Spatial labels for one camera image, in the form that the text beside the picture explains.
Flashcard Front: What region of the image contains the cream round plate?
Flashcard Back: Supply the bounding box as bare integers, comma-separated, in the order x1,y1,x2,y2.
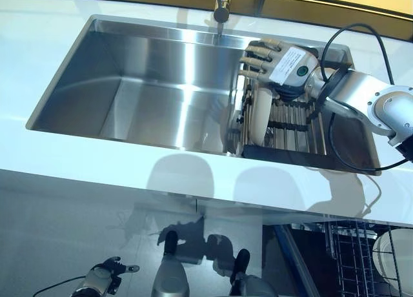
250,87,276,143
370,227,413,283

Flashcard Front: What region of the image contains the black dish drying rack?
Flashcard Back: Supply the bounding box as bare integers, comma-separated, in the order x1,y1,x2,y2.
237,41,327,158

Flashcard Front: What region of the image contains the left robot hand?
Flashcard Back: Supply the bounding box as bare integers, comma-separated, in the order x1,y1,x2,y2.
96,256,140,287

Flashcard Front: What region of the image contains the robot leg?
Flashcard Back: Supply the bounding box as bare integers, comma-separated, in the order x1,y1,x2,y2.
152,229,190,297
228,247,277,297

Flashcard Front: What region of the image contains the left robot leg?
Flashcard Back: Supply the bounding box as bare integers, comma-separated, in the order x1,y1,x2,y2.
152,229,190,297

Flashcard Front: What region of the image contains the right robot leg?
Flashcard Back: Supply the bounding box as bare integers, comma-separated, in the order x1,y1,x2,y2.
228,247,277,297

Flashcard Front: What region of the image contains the wire dishwasher rack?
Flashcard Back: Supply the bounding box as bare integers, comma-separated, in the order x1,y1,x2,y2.
325,221,413,297

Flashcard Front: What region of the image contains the stainless steel sink basin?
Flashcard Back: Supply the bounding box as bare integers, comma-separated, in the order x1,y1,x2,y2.
25,14,383,177

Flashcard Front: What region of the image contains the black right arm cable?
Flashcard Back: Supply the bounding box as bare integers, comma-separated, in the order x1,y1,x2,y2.
314,23,413,172

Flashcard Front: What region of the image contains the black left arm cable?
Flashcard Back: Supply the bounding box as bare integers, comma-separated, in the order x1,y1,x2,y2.
32,275,88,297

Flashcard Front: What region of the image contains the white glossy cabinet door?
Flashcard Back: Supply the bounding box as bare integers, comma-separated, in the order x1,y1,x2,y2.
0,167,198,243
196,198,265,246

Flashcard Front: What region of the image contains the chrome gooseneck kitchen faucet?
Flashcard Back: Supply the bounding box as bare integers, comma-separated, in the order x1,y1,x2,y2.
212,0,234,46

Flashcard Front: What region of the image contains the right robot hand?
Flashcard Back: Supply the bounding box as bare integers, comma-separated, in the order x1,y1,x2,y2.
238,37,321,101

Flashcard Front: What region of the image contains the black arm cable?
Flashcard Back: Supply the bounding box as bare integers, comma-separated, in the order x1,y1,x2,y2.
32,275,88,297
314,23,413,172

